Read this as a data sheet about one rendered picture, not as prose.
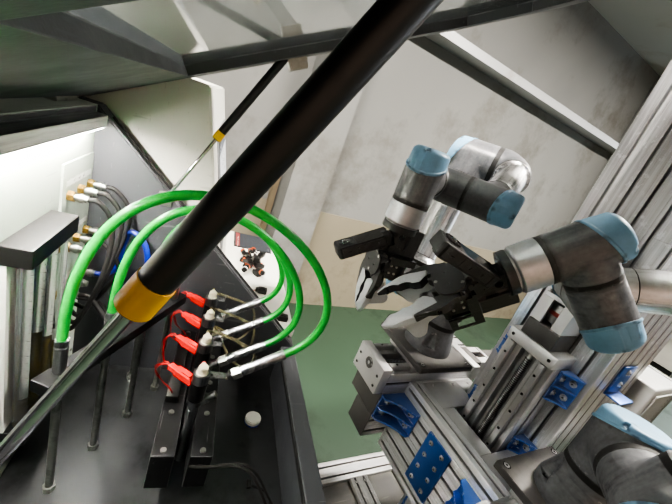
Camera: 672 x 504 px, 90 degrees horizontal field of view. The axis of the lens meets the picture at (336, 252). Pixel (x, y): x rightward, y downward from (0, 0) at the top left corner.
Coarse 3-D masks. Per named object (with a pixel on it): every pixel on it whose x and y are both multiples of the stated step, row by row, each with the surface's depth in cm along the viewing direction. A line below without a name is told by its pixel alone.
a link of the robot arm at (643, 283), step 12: (636, 276) 56; (648, 276) 56; (660, 276) 55; (552, 288) 64; (636, 288) 55; (648, 288) 55; (660, 288) 54; (636, 300) 56; (648, 300) 55; (660, 300) 54; (648, 312) 57; (660, 312) 56
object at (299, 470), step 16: (288, 368) 90; (272, 384) 97; (288, 384) 85; (272, 400) 94; (288, 400) 81; (304, 400) 82; (288, 416) 79; (304, 416) 78; (288, 432) 76; (304, 432) 74; (288, 448) 74; (304, 448) 70; (288, 464) 72; (304, 464) 67; (288, 480) 70; (304, 480) 64; (320, 480) 65; (288, 496) 68; (304, 496) 62; (320, 496) 62
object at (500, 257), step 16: (496, 256) 51; (432, 272) 55; (448, 272) 53; (512, 272) 48; (448, 288) 51; (464, 288) 50; (480, 288) 52; (496, 288) 52; (512, 288) 49; (464, 304) 53; (480, 304) 53; (496, 304) 53; (512, 304) 53; (448, 320) 54; (480, 320) 53
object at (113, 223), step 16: (176, 192) 44; (192, 192) 44; (128, 208) 43; (144, 208) 44; (256, 208) 47; (112, 224) 43; (272, 224) 49; (96, 240) 44; (80, 256) 44; (304, 256) 52; (80, 272) 45; (320, 272) 54; (64, 304) 46; (64, 320) 47; (320, 320) 59; (64, 336) 48; (288, 352) 59
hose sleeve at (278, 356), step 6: (270, 354) 59; (276, 354) 59; (282, 354) 59; (258, 360) 59; (264, 360) 59; (270, 360) 59; (276, 360) 59; (282, 360) 59; (240, 366) 59; (246, 366) 58; (252, 366) 58; (258, 366) 58; (264, 366) 59; (246, 372) 58
